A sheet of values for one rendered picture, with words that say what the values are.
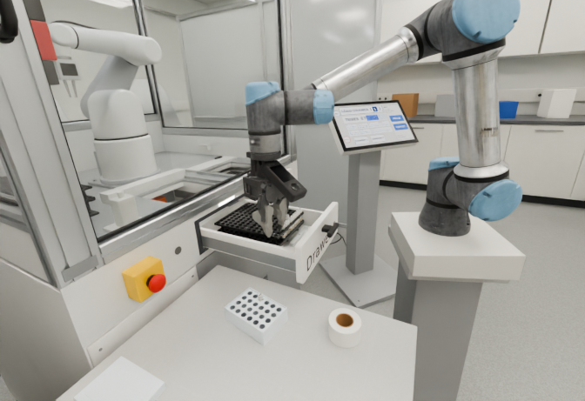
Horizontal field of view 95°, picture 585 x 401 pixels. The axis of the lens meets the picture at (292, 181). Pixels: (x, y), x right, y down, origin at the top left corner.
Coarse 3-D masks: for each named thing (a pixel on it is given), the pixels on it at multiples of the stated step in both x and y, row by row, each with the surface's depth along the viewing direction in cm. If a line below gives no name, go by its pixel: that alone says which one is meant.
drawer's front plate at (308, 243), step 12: (336, 204) 86; (324, 216) 77; (336, 216) 87; (312, 228) 71; (300, 240) 65; (312, 240) 69; (300, 252) 63; (312, 252) 70; (300, 264) 64; (312, 264) 71; (300, 276) 65
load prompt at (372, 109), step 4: (340, 108) 153; (344, 108) 154; (348, 108) 155; (352, 108) 156; (356, 108) 157; (360, 108) 158; (364, 108) 158; (368, 108) 159; (372, 108) 160; (376, 108) 161; (380, 108) 162; (340, 112) 152; (344, 112) 153; (348, 112) 154; (352, 112) 154; (356, 112) 155; (360, 112) 156; (364, 112) 157; (368, 112) 158; (372, 112) 159
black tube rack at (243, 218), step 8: (240, 208) 93; (248, 208) 92; (256, 208) 92; (232, 216) 86; (240, 216) 86; (248, 216) 86; (272, 216) 86; (216, 224) 82; (224, 224) 81; (232, 224) 81; (240, 224) 81; (248, 224) 80; (256, 224) 80; (272, 224) 80; (224, 232) 83; (232, 232) 82; (240, 232) 82; (248, 232) 77; (256, 232) 75; (264, 232) 76; (272, 232) 76; (256, 240) 77; (264, 240) 77; (272, 240) 77; (280, 240) 77
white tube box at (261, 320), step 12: (240, 300) 65; (252, 300) 65; (264, 300) 65; (228, 312) 62; (240, 312) 62; (252, 312) 62; (264, 312) 61; (276, 312) 61; (240, 324) 61; (252, 324) 58; (264, 324) 58; (276, 324) 60; (252, 336) 59; (264, 336) 57
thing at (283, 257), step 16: (288, 208) 93; (208, 224) 85; (304, 224) 92; (208, 240) 79; (224, 240) 77; (240, 240) 74; (288, 240) 83; (240, 256) 75; (256, 256) 72; (272, 256) 70; (288, 256) 68
